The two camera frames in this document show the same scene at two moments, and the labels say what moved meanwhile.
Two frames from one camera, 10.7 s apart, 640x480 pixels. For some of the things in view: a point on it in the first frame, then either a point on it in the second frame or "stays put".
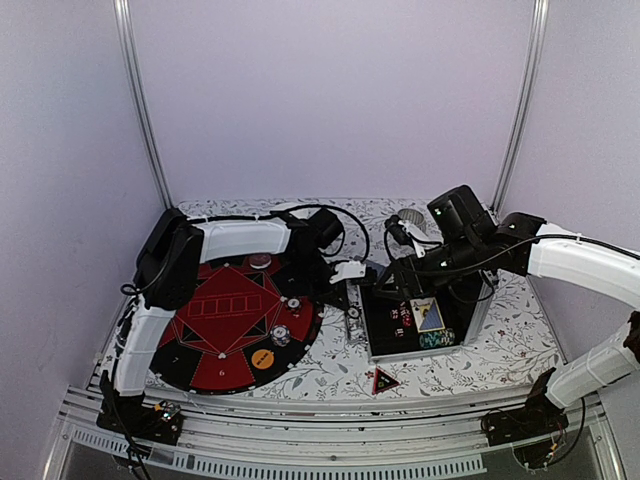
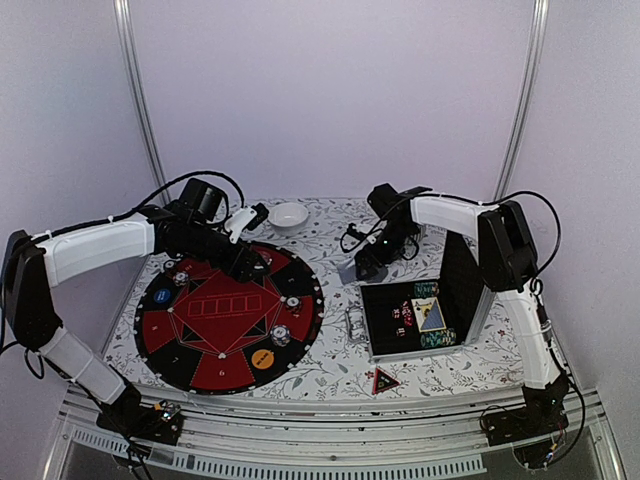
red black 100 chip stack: x=293 y=304 stays put
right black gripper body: x=463 y=260 → x=393 y=246
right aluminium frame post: x=526 y=102 stays put
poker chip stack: x=280 y=334 stays put
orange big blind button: x=262 y=358 stays put
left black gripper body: x=309 y=266 → x=200 y=244
